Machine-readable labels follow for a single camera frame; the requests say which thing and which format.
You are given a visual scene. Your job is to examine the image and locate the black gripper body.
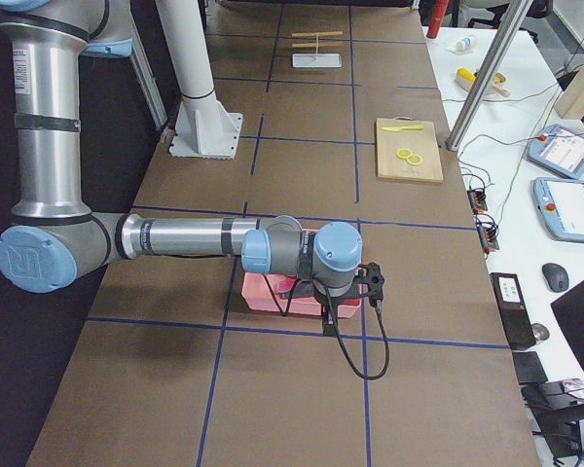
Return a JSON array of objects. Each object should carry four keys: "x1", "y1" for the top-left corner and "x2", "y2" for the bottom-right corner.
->
[{"x1": 313, "y1": 290, "x2": 340, "y2": 336}]

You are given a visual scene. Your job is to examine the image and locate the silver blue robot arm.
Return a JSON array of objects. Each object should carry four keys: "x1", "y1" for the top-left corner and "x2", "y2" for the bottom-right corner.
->
[{"x1": 0, "y1": 1, "x2": 368, "y2": 336}]

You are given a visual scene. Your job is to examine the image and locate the pink plastic bin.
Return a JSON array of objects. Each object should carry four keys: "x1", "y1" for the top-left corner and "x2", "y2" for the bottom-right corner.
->
[{"x1": 240, "y1": 226, "x2": 363, "y2": 320}]

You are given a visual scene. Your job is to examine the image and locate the lemon slice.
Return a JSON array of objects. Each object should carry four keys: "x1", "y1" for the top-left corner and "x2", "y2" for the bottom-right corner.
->
[
  {"x1": 406, "y1": 154, "x2": 422, "y2": 166},
  {"x1": 396, "y1": 149, "x2": 412, "y2": 160}
]

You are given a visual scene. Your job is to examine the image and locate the orange black electronics module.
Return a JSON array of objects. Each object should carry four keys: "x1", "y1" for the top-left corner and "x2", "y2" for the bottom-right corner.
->
[
  {"x1": 476, "y1": 220, "x2": 499, "y2": 254},
  {"x1": 466, "y1": 188, "x2": 488, "y2": 214}
]

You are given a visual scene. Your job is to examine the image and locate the black box with label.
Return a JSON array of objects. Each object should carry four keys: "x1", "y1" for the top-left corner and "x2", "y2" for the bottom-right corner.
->
[{"x1": 490, "y1": 272, "x2": 536, "y2": 350}]

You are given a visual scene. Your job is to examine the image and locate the wooden cutting board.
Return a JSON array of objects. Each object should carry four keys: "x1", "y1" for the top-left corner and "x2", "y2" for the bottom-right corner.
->
[{"x1": 376, "y1": 118, "x2": 444, "y2": 183}]

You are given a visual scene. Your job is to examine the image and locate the yellow plastic knife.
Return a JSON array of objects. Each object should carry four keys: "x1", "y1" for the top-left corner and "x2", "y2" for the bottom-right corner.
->
[{"x1": 381, "y1": 125, "x2": 424, "y2": 132}]

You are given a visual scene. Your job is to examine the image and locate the black computer mouse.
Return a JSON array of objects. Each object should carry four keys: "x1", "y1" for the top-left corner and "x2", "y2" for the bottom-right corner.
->
[{"x1": 541, "y1": 263, "x2": 569, "y2": 293}]

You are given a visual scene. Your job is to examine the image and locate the white rectangular tray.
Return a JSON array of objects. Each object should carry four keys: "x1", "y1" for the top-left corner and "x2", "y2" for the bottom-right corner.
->
[{"x1": 292, "y1": 54, "x2": 343, "y2": 69}]

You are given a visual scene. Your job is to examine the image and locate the blue teach pendant near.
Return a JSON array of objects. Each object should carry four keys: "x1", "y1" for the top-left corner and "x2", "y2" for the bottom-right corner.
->
[{"x1": 531, "y1": 177, "x2": 584, "y2": 243}]

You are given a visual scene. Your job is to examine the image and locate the blue teach pendant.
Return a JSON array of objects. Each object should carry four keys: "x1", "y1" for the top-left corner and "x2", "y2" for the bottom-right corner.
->
[
  {"x1": 527, "y1": 124, "x2": 584, "y2": 179},
  {"x1": 531, "y1": 177, "x2": 584, "y2": 243}
]

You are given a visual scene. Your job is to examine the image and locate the yellow wooden toy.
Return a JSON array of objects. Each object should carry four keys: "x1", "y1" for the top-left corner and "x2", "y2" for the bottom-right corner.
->
[{"x1": 456, "y1": 67, "x2": 511, "y2": 101}]

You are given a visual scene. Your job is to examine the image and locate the blue teach pendant far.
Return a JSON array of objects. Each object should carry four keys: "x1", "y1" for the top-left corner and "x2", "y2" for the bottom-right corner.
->
[{"x1": 527, "y1": 124, "x2": 584, "y2": 179}]

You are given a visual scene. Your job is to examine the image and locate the white small bottle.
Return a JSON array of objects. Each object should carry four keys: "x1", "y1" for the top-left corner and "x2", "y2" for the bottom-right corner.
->
[{"x1": 447, "y1": 35, "x2": 477, "y2": 54}]

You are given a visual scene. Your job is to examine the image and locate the red bottle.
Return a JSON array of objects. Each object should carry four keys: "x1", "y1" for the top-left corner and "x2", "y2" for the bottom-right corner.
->
[{"x1": 426, "y1": 0, "x2": 450, "y2": 39}]

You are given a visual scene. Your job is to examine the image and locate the black braided camera cable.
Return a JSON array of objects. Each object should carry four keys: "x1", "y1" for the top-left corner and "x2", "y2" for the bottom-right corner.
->
[{"x1": 262, "y1": 274, "x2": 390, "y2": 380}]

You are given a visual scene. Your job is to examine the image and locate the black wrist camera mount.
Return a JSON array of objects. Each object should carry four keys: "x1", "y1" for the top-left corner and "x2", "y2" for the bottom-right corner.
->
[{"x1": 283, "y1": 262, "x2": 384, "y2": 313}]

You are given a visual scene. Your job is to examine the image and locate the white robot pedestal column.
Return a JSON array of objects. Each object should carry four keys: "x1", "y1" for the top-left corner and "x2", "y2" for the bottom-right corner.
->
[{"x1": 156, "y1": 0, "x2": 243, "y2": 160}]

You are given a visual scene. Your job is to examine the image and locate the aluminium frame post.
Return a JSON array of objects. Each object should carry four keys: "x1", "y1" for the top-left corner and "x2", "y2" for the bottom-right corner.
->
[{"x1": 446, "y1": 0, "x2": 532, "y2": 152}]

